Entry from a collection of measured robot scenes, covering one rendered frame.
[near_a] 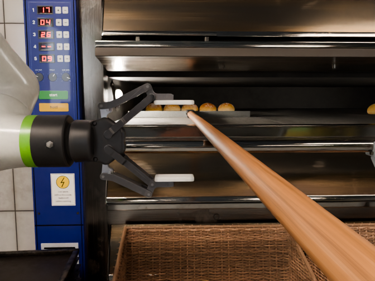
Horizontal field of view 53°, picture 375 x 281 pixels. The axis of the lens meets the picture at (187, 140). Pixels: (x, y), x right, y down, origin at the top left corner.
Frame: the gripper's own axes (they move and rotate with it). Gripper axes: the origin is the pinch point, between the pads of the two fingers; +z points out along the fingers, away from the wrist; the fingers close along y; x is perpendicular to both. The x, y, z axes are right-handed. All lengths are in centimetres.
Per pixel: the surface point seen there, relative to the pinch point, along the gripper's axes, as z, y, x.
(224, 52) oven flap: 11.8, -20.1, -40.0
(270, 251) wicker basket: 29, 43, -49
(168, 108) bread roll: -5, -1, -147
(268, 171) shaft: 6.7, -0.7, 30.9
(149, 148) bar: -8.0, 3.9, -17.3
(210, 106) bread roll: 18, -2, -147
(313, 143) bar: 29.6, 3.0, -17.6
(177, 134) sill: -1, 5, -55
